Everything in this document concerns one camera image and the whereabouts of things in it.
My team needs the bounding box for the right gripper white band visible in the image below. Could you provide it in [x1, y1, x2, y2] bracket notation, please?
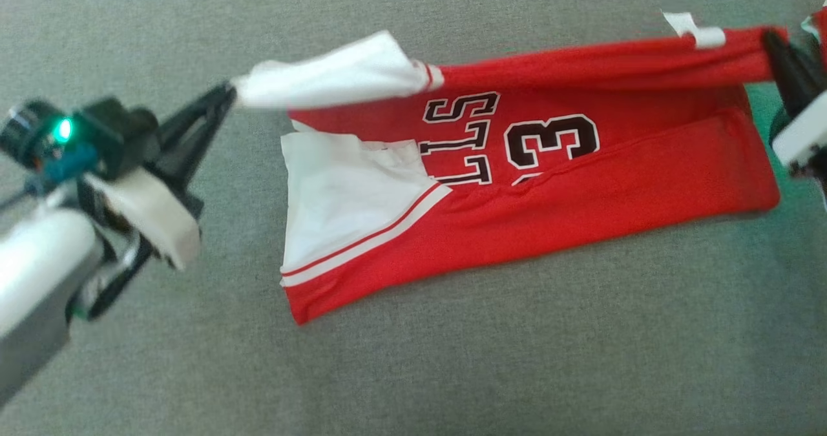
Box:
[760, 28, 827, 180]

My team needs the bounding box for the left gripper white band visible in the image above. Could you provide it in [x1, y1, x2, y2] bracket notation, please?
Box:
[83, 82, 238, 273]

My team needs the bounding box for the red basketball shorts white trim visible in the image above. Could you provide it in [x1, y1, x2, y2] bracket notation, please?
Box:
[231, 11, 790, 326]

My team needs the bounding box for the large grey sofa seat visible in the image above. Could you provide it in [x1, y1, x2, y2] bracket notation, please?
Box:
[0, 0, 827, 436]

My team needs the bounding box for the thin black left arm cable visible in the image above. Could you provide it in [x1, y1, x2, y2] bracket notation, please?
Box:
[67, 229, 159, 322]

